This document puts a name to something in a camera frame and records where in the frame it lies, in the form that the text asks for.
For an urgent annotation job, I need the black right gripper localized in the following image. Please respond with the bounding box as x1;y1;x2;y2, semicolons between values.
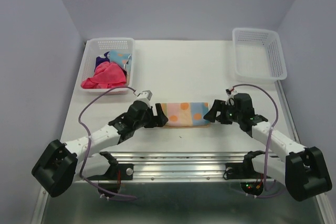
202;99;242;124

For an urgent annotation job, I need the orange blue dotted towel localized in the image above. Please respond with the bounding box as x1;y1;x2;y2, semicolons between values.
161;102;210;127

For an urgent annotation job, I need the blue dotted striped towel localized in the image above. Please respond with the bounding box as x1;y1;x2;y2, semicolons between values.
107;50;132;69

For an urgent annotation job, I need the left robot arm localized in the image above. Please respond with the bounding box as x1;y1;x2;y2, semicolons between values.
32;100;168;197

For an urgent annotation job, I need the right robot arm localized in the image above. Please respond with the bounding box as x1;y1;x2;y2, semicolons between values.
204;93;332;201

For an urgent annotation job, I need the pink microfiber towel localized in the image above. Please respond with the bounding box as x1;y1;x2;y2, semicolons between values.
81;62;127;89

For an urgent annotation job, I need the white right plastic basket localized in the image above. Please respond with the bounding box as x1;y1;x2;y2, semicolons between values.
232;28;287;83

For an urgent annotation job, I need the white plastic basket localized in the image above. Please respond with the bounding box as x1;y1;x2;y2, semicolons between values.
232;28;287;83
79;38;136;87

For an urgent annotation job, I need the white left plastic basket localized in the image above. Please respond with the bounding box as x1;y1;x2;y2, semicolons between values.
79;38;136;87

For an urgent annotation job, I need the purple towel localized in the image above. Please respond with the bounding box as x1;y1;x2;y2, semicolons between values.
94;51;110;70

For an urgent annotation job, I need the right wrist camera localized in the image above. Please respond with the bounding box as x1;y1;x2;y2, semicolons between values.
226;90;237;106

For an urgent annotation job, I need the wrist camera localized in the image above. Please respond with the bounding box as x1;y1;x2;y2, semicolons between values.
226;90;237;106
136;90;152;101

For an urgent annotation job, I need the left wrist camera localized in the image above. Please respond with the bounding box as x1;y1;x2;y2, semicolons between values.
136;90;152;101

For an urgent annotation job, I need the aluminium rail frame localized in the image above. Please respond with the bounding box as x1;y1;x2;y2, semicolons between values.
31;77;331;224

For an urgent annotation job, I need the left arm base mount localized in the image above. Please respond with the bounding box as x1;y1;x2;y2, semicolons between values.
83;152;134;180

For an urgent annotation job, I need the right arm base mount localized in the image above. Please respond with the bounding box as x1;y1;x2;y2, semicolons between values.
223;151;265;180

